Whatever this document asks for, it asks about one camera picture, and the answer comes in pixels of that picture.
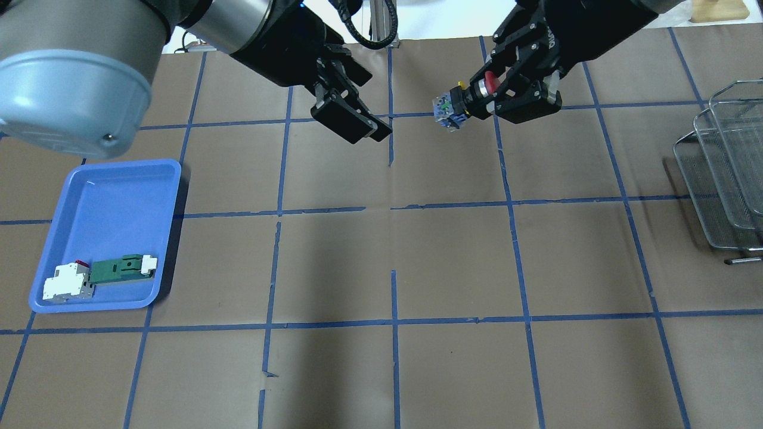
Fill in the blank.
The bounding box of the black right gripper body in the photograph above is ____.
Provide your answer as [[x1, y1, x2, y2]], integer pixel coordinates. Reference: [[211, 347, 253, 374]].
[[490, 1, 659, 79]]

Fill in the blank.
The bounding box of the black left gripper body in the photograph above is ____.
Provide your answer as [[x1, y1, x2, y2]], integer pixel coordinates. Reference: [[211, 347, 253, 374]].
[[231, 1, 359, 106]]

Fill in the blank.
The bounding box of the red emergency stop button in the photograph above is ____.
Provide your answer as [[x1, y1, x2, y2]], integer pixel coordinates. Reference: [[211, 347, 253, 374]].
[[432, 71, 500, 132]]

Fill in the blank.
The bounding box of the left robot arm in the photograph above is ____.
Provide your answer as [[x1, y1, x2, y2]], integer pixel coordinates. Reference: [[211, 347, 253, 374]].
[[1, 1, 392, 160]]

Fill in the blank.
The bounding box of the metal mesh shelf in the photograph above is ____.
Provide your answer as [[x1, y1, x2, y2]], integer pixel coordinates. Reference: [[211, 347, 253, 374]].
[[673, 79, 761, 266]]

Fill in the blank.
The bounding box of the wooden board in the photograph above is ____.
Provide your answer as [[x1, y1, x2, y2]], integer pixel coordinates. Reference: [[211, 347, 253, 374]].
[[689, 1, 751, 24]]

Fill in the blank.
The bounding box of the blue plastic tray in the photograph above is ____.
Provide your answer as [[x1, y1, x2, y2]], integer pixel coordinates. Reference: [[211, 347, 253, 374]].
[[28, 158, 182, 314]]

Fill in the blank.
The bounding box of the green terminal block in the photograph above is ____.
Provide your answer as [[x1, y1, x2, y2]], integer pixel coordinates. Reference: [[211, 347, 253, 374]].
[[88, 254, 159, 285]]

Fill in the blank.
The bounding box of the white circuit breaker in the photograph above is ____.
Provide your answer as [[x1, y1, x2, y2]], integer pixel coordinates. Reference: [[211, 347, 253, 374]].
[[42, 260, 95, 303]]

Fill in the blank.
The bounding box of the aluminium frame post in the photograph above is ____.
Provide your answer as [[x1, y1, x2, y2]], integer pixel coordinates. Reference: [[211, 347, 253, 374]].
[[368, 1, 399, 47]]

